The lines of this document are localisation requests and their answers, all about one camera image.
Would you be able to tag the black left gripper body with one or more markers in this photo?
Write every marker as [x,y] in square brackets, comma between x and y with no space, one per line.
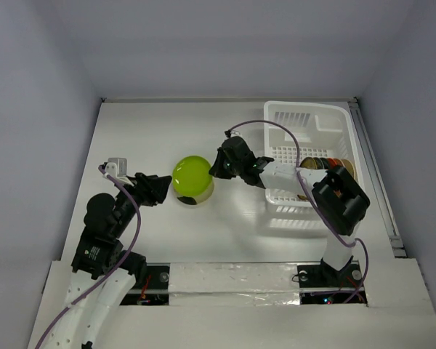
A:
[144,195]

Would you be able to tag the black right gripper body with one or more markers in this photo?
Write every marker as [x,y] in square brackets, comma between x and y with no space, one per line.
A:
[224,162]

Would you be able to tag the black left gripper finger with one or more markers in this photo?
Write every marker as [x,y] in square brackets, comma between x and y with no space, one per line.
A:
[150,180]
[158,194]

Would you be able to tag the lime green plate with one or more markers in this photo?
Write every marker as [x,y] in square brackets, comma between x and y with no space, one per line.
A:
[191,177]

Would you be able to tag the cream plate with black pattern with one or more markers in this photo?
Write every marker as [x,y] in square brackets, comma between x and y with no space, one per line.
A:
[192,198]

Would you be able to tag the yellow brown patterned plate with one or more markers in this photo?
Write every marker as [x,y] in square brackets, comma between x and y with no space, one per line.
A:
[308,163]

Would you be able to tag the blue white patterned plate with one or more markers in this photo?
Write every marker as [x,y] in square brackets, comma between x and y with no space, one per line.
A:
[322,163]

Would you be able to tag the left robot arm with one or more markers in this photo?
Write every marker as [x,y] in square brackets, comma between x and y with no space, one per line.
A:
[103,270]

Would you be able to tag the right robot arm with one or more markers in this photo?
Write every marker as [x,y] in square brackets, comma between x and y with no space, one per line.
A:
[334,194]

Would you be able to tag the white plastic dish rack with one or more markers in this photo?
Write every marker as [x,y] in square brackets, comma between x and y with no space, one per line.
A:
[323,131]

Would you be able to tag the red plate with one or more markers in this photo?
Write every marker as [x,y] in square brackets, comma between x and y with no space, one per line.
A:
[331,162]

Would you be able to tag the orange plate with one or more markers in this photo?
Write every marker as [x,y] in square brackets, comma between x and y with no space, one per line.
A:
[338,163]

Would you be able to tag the beige plate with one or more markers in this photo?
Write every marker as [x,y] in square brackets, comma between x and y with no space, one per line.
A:
[350,167]

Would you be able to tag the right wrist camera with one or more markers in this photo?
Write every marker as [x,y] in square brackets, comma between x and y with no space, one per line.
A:
[232,133]

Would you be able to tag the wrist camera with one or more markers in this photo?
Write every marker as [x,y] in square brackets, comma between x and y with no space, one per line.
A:
[232,133]
[115,167]

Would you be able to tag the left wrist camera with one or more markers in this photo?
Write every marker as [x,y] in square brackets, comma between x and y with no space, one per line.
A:
[115,167]

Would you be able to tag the foil covered front rail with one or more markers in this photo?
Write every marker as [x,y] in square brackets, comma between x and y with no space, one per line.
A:
[233,284]

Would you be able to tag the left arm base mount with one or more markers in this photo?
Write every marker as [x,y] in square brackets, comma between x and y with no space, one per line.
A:
[153,291]

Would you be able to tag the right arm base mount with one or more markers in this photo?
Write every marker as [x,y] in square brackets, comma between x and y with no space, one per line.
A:
[319,284]

